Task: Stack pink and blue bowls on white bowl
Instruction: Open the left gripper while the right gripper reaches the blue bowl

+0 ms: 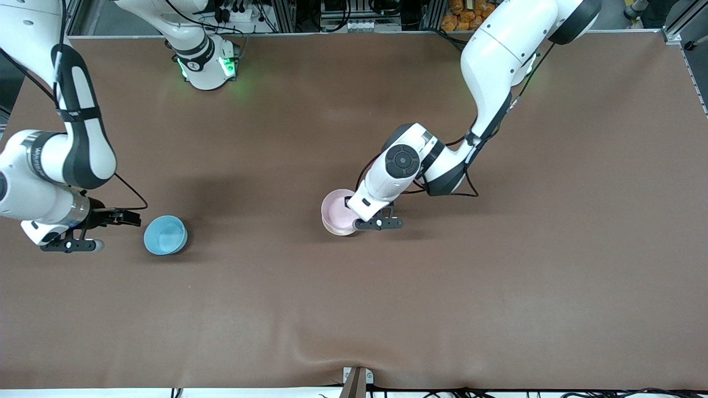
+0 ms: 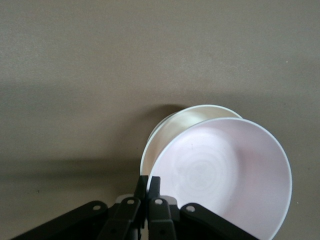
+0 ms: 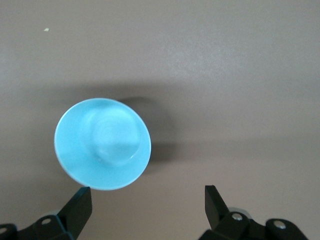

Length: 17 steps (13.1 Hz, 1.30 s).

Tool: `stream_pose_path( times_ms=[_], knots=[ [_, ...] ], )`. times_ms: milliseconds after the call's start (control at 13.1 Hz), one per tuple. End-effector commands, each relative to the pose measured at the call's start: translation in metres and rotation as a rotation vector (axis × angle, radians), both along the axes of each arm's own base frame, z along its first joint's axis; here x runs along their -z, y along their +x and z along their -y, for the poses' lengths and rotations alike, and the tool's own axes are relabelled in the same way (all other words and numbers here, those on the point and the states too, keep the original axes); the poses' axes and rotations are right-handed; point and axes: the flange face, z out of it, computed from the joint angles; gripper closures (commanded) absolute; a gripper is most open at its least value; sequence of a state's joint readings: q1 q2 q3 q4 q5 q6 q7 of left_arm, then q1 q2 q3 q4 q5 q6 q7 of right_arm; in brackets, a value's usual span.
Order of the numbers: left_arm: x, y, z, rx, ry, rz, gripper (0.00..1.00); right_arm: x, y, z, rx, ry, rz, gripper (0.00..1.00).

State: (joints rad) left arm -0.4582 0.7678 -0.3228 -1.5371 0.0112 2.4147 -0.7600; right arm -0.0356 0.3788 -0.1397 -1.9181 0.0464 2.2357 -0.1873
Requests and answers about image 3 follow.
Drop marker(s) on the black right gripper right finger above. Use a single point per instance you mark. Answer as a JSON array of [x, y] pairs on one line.
[[220, 217]]

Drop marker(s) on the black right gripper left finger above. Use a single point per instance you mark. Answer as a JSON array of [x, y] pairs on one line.
[[72, 215]]

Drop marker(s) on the light blue bowl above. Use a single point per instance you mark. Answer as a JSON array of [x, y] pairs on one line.
[[100, 150]]

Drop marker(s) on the small white crumb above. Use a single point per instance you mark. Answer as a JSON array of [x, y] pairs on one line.
[[46, 29]]

